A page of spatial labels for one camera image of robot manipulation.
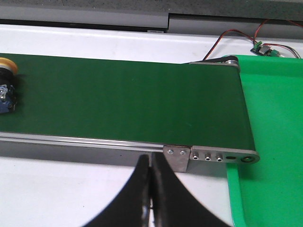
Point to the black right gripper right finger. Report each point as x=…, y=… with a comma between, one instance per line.
x=173, y=204

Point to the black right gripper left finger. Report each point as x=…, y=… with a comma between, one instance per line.
x=131, y=206

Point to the green plastic tray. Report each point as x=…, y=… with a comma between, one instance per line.
x=269, y=193

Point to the green conveyor belt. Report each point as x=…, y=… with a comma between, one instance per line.
x=184, y=104

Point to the small green circuit board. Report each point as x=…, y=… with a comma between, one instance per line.
x=264, y=50

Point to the metal mounting bracket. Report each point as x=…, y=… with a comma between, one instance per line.
x=177, y=157

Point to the aluminium conveyor frame rail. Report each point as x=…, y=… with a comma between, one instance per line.
x=108, y=152

